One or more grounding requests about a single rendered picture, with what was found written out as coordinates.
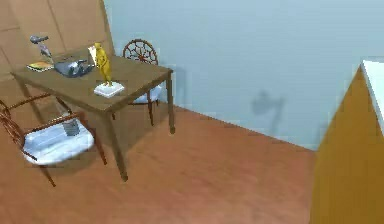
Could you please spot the yellow cabinet white top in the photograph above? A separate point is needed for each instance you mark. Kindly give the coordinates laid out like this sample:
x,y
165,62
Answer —
x,y
350,160

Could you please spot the yellow book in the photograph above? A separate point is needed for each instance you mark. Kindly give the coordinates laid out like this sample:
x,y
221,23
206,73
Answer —
x,y
40,66

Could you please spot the brown wooden table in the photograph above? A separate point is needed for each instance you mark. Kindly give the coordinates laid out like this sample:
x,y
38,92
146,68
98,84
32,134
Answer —
x,y
133,75

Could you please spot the grey desk lamp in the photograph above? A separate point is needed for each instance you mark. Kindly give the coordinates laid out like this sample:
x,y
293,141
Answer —
x,y
43,48

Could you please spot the brown chair white seat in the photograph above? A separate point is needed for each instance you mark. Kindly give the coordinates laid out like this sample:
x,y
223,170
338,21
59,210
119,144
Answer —
x,y
141,53
56,143

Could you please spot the small grey cup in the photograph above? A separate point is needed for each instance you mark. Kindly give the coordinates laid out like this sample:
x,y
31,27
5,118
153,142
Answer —
x,y
71,127

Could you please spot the yellow statue white base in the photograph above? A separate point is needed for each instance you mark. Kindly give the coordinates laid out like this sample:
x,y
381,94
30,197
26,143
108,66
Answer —
x,y
104,68

